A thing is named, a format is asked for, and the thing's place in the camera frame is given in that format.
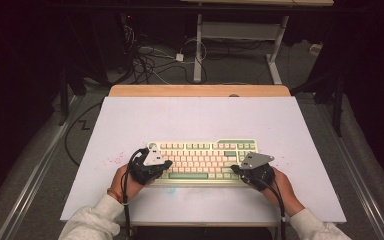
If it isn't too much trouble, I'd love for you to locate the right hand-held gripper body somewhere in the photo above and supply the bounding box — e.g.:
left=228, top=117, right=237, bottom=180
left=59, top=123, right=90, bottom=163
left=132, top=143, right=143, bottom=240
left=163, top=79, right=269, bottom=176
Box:
left=236, top=151, right=276, bottom=192

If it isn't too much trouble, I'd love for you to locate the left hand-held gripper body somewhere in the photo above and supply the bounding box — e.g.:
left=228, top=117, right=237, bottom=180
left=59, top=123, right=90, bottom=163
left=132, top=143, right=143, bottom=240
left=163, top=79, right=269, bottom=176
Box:
left=128, top=144, right=173, bottom=186

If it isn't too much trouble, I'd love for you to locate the cream and green keyboard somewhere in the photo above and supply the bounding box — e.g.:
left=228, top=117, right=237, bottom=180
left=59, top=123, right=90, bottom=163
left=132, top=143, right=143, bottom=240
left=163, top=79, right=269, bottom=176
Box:
left=146, top=138, right=261, bottom=188

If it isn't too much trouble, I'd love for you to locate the person's left hand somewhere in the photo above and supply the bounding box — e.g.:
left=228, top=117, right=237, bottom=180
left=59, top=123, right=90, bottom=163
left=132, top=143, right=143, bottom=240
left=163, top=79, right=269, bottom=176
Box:
left=109, top=163, right=148, bottom=203

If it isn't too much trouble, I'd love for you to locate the person's right hand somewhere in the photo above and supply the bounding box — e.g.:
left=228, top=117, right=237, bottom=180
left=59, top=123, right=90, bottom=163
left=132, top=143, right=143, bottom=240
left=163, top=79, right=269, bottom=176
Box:
left=263, top=166, right=305, bottom=218

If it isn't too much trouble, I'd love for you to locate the white board table cover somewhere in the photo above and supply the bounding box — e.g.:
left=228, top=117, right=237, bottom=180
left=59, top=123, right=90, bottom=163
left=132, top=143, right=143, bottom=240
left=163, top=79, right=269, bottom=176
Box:
left=59, top=95, right=348, bottom=224

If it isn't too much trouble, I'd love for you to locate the orange wrist band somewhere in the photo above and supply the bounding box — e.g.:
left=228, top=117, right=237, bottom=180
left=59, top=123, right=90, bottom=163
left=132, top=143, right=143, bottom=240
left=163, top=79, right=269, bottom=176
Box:
left=106, top=187, right=123, bottom=203

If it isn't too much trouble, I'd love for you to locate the wooden table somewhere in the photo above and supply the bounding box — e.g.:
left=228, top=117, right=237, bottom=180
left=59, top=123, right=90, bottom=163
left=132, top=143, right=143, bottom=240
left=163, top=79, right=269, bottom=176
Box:
left=108, top=84, right=292, bottom=98

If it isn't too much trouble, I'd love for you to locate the black metal stand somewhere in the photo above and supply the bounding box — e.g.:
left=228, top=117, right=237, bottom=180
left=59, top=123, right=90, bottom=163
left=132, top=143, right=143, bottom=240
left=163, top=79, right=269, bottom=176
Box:
left=58, top=66, right=88, bottom=126
left=293, top=73, right=344, bottom=138

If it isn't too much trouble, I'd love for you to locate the white power strip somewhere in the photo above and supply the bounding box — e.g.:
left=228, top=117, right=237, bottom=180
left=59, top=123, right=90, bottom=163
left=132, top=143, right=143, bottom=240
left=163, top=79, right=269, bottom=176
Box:
left=309, top=43, right=324, bottom=56

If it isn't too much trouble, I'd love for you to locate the right hand-held gripper black cable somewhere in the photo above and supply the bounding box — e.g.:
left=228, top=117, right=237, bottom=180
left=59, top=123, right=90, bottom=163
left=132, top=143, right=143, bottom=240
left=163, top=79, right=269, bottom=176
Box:
left=253, top=176, right=288, bottom=240

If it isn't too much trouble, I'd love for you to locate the hand-held gripper black cable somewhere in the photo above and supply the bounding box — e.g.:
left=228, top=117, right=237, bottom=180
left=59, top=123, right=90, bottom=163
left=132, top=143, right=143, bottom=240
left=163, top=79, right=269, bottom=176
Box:
left=121, top=148, right=148, bottom=240
left=253, top=176, right=288, bottom=240

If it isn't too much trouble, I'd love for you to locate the left hand-held gripper black cable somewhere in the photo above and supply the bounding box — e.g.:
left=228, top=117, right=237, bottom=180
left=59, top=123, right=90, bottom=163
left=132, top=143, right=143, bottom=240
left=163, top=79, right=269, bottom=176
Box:
left=121, top=148, right=148, bottom=240

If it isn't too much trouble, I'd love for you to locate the long black floor cable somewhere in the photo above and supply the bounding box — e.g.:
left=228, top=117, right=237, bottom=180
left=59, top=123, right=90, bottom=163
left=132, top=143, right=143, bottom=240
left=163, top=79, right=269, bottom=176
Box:
left=63, top=101, right=103, bottom=168

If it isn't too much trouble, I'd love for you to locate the tangle of black floor cables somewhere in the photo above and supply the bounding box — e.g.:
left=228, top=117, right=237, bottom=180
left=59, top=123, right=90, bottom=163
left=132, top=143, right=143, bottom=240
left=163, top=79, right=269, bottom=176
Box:
left=123, top=24, right=208, bottom=85

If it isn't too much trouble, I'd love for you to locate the metal floor rail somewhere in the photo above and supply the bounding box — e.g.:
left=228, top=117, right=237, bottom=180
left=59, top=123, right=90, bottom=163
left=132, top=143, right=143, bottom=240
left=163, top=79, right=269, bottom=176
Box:
left=316, top=103, right=384, bottom=240
left=0, top=96, right=81, bottom=240

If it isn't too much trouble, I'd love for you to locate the white metal frame desk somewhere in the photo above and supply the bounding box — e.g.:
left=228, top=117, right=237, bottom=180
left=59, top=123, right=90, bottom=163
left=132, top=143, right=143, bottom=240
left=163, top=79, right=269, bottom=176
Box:
left=179, top=0, right=335, bottom=85

